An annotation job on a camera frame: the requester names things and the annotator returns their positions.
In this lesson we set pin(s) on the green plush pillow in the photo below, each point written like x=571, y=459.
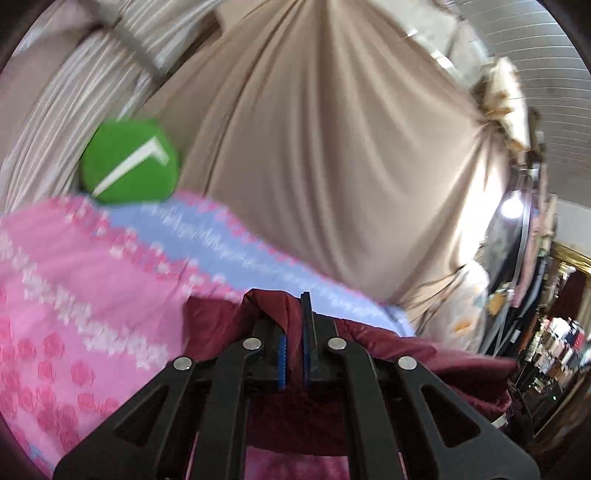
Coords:
x=128, y=161

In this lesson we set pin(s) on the beige curtain sheet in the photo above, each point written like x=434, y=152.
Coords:
x=341, y=143

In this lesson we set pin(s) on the pink floral bed quilt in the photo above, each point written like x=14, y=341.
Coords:
x=92, y=298

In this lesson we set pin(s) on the maroon puffer jacket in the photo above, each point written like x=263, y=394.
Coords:
x=295, y=422

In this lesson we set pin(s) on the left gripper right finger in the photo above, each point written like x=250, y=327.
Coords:
x=418, y=429

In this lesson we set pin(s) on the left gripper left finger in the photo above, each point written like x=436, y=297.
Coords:
x=189, y=421

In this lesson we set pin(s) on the floral cream cloth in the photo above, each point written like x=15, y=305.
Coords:
x=457, y=318

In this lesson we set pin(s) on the striped grey curtain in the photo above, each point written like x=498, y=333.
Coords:
x=74, y=65

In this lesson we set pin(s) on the cluttered shelf rack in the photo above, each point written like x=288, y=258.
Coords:
x=540, y=315

